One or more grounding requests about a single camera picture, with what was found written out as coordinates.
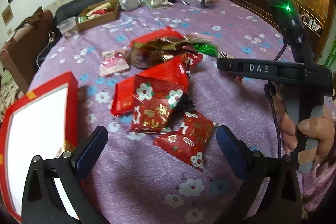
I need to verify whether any small red floral snack packet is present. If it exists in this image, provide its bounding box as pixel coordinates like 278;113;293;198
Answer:
154;111;217;171

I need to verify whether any green snack packet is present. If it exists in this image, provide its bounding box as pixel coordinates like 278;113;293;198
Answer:
193;43;218;57

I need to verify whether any long red snack bar packet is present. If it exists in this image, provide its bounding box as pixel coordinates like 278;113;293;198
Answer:
110;76;134;116

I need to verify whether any pink white snack packet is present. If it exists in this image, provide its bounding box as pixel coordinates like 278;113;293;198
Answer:
98;48;129;77

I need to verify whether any brown gold sesame packet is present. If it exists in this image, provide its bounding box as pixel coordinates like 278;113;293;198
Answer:
125;36;189;69

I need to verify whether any cardboard box of snacks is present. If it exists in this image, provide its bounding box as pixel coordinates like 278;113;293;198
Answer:
76;0;120;32

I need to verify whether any person right hand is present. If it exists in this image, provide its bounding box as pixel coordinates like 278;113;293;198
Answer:
280;106;335;164

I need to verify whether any red white gift box tray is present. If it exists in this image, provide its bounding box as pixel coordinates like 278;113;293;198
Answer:
1;71;78;222

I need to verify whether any leopard print blanket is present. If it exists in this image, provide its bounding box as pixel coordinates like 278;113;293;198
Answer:
0;69;23;123

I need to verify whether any brown armchair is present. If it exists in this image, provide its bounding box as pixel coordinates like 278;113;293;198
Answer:
1;7;54;93

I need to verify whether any red rectangular snack box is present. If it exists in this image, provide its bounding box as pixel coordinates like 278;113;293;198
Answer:
129;27;185;50

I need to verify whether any purple floral tablecloth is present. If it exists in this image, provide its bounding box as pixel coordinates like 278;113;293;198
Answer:
26;0;316;224

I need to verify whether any white cloth bundle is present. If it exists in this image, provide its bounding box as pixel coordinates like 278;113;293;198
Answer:
139;0;174;9

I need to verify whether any clear plastic cup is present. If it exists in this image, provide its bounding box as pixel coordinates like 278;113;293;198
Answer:
56;16;77;39

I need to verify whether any white ceramic mug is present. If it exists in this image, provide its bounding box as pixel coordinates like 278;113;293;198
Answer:
119;0;141;11

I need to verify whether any small wall plaque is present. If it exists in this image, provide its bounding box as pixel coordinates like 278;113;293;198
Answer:
1;5;14;25

